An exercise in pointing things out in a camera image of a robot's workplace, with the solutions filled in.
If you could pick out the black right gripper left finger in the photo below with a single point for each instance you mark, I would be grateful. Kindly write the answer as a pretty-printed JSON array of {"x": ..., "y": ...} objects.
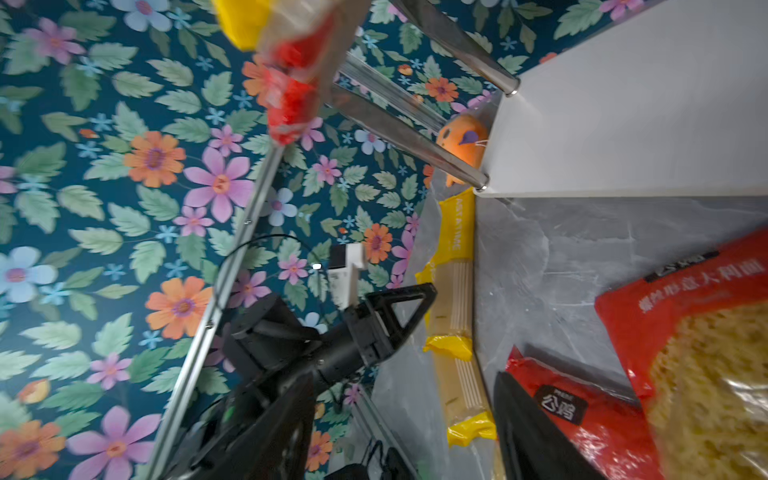
[{"x": 247, "y": 436}]

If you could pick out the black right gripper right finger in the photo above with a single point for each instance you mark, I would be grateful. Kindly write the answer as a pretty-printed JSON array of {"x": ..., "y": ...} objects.
[{"x": 531, "y": 445}]

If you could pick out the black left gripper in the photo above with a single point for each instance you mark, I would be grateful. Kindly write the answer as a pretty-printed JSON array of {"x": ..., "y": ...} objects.
[{"x": 374, "y": 330}]

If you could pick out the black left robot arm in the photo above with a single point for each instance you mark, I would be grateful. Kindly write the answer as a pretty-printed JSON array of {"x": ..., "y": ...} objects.
[{"x": 269, "y": 349}]

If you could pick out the white two-tier shelf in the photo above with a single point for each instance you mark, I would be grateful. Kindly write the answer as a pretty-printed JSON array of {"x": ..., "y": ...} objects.
[{"x": 669, "y": 101}]

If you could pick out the yellow spaghetti box front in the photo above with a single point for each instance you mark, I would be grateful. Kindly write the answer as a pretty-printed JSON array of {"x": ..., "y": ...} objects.
[{"x": 464, "y": 401}]

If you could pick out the yellow spaghetti box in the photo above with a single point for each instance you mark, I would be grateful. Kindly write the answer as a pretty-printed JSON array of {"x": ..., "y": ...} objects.
[
  {"x": 449, "y": 321},
  {"x": 464, "y": 401}
]

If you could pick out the yellow spaghetti box back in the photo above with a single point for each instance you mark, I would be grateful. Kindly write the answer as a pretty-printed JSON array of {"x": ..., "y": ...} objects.
[{"x": 449, "y": 321}]

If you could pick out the red macaroni bag upper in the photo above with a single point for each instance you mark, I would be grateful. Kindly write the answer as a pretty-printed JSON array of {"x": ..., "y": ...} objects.
[{"x": 611, "y": 433}]

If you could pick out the red macaroni bag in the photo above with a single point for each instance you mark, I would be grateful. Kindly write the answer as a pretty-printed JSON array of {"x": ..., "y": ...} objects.
[
  {"x": 611, "y": 433},
  {"x": 692, "y": 340}
]

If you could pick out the orange plush toy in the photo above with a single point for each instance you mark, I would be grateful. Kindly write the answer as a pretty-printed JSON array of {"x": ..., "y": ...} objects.
[{"x": 466, "y": 138}]

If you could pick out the red macaroni bag front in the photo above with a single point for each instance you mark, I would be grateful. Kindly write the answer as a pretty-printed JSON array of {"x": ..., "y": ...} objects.
[{"x": 692, "y": 340}]

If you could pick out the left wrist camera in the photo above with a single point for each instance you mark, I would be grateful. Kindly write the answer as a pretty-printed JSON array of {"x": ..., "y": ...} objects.
[{"x": 346, "y": 262}]

